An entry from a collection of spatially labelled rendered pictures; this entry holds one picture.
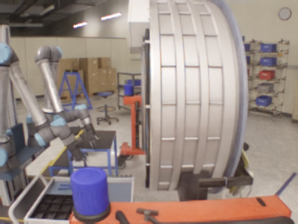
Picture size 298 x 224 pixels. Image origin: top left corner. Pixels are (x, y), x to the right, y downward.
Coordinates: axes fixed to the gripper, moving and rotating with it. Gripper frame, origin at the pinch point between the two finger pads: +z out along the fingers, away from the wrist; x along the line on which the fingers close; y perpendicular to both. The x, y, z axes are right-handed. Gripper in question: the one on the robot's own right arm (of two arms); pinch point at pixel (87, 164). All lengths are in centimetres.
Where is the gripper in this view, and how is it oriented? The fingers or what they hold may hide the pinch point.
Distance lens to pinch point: 166.5
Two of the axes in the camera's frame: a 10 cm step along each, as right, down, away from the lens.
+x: 1.2, 3.5, -9.3
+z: 3.9, 8.5, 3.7
